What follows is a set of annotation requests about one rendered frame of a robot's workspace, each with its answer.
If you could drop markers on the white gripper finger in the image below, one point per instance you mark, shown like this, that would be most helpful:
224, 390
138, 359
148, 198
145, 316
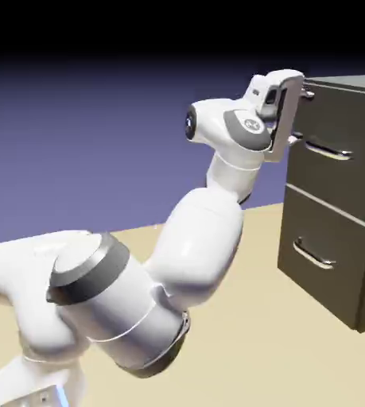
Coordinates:
294, 139
308, 93

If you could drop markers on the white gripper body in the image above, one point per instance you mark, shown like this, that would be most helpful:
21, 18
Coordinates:
292, 105

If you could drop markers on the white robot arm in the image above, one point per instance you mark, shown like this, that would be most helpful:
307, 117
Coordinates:
182, 254

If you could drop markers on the dark grey drawer front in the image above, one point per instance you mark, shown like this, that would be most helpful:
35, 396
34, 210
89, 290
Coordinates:
344, 184
325, 286

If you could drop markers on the dark grey cabinet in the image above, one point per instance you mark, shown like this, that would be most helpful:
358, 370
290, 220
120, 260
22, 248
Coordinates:
338, 197

